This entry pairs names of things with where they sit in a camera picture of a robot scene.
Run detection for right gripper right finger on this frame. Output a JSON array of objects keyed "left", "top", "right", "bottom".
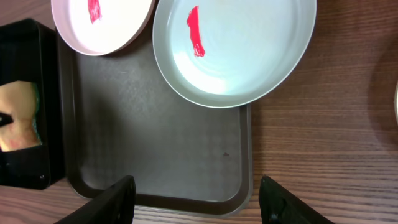
[{"left": 259, "top": 175, "right": 334, "bottom": 224}]

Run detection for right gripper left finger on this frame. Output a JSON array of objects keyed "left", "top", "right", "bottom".
[{"left": 55, "top": 175, "right": 136, "bottom": 224}]

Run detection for yellow green sponge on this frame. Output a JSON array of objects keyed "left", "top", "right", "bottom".
[{"left": 1, "top": 81, "right": 41, "bottom": 152}]

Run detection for light grey plate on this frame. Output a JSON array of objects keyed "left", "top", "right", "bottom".
[{"left": 152, "top": 0, "right": 318, "bottom": 108}]

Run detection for white plate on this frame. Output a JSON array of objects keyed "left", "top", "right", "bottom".
[
  {"left": 394, "top": 83, "right": 398, "bottom": 123},
  {"left": 51, "top": 0, "right": 155, "bottom": 56}
]

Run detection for dark brown serving tray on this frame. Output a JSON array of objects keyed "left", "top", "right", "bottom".
[{"left": 57, "top": 22, "right": 253, "bottom": 217}]

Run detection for black plastic bin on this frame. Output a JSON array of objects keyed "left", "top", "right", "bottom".
[{"left": 1, "top": 19, "right": 65, "bottom": 189}]

